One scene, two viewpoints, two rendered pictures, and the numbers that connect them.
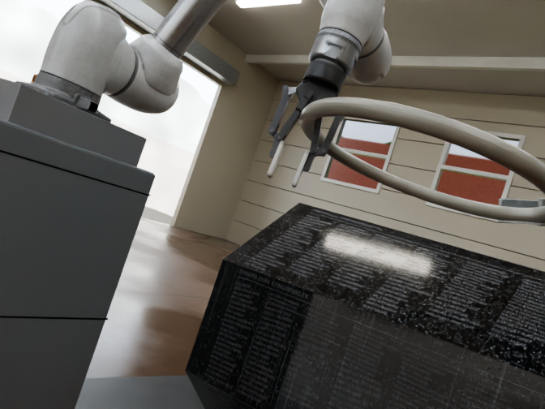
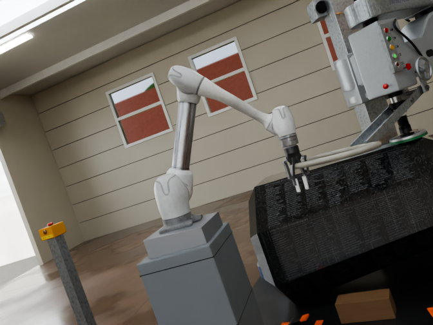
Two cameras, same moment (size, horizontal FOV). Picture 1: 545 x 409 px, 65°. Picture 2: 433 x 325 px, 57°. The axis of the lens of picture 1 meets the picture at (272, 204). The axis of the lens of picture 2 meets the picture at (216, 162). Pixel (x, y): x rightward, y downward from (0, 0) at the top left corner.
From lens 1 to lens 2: 1.52 m
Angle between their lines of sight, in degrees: 23
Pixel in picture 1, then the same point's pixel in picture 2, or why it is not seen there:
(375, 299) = (330, 201)
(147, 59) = (185, 180)
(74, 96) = (191, 218)
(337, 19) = (288, 131)
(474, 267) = (347, 166)
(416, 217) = (209, 128)
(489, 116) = (206, 35)
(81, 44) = (180, 196)
